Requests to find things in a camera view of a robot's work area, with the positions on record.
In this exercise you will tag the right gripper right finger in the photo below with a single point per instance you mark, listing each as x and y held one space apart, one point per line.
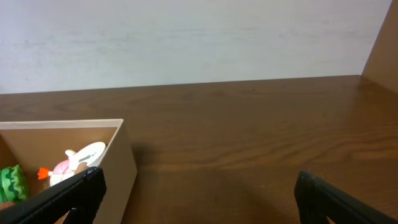
320 202

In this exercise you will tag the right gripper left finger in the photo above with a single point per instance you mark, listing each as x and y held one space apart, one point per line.
78 198

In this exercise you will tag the pink white duck toy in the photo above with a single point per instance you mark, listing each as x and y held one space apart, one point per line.
66 169

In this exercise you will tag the green round toy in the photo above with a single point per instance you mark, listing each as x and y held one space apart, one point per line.
14 187

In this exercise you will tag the brown plush bear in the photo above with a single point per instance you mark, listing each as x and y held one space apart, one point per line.
6 205

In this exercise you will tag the white cardboard box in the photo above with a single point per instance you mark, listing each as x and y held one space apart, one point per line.
36 144

